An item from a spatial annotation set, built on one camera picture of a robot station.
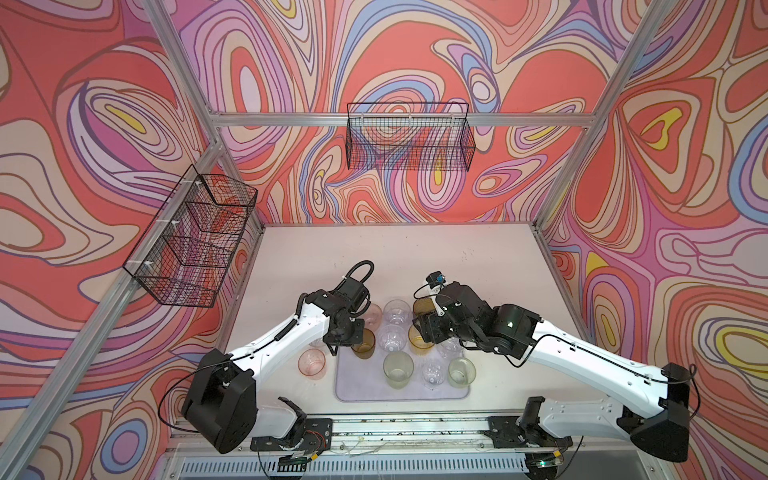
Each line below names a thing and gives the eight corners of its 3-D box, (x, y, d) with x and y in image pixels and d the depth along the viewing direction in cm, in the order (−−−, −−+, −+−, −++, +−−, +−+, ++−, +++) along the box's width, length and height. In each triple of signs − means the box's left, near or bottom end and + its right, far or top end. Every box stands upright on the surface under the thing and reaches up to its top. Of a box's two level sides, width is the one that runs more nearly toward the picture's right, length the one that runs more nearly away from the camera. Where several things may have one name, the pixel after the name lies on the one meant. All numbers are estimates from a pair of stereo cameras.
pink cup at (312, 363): (302, 381, 84) (295, 371, 78) (306, 359, 88) (300, 348, 82) (326, 381, 84) (321, 371, 78) (328, 359, 88) (324, 348, 82)
